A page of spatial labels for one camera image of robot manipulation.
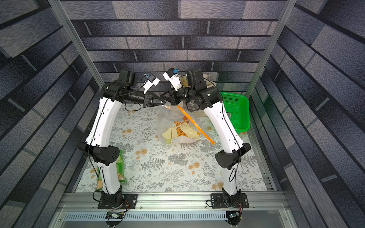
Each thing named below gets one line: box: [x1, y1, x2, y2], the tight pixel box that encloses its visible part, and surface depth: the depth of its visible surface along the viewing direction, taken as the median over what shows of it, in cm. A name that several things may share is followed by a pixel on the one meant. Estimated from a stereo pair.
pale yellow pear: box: [162, 120, 202, 144], surface depth 89 cm
